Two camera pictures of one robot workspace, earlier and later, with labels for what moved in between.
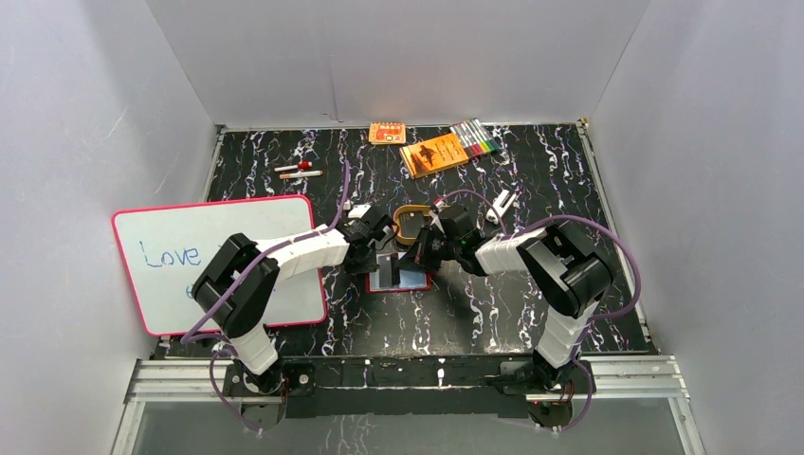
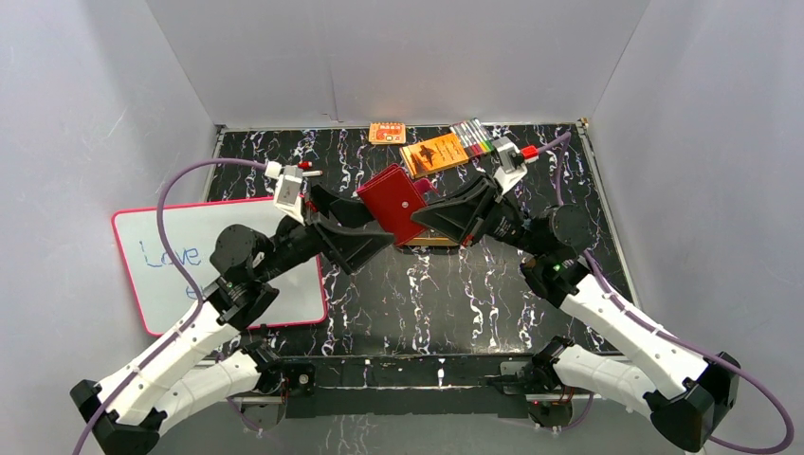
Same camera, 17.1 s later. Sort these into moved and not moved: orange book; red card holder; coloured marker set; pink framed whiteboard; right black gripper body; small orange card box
Moved: right black gripper body; red card holder
Not moved: small orange card box; pink framed whiteboard; coloured marker set; orange book
